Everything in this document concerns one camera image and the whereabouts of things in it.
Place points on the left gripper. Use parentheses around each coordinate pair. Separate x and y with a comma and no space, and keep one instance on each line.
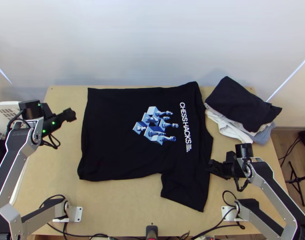
(68,115)

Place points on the black t-shirt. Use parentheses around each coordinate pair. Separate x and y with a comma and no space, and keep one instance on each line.
(122,150)

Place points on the pile of folded clothes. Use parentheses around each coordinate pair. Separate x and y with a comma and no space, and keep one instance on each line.
(239,110)

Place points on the black tripod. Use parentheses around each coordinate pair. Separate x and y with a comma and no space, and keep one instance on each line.
(296,176)

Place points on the white laundry basket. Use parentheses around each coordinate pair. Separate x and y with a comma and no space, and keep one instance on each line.
(7,111)

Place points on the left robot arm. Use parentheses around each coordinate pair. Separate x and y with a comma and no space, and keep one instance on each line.
(17,155)

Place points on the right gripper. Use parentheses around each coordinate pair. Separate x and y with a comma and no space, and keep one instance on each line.
(222,170)

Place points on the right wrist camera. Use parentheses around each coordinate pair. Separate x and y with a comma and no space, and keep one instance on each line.
(231,156)

